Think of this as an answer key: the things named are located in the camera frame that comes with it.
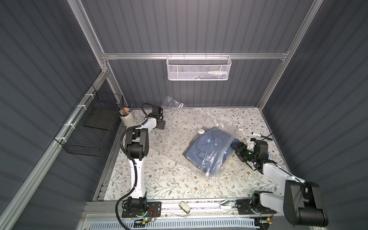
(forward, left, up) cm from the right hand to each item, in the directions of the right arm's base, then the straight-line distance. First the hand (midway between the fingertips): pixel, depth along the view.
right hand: (235, 148), depth 88 cm
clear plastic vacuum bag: (+9, +40, -7) cm, 41 cm away
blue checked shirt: (0, +16, -3) cm, 17 cm away
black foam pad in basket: (+7, +78, +20) cm, 81 cm away
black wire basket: (-1, +79, +21) cm, 82 cm away
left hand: (+23, +53, -5) cm, 58 cm away
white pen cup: (+23, +74, +3) cm, 77 cm away
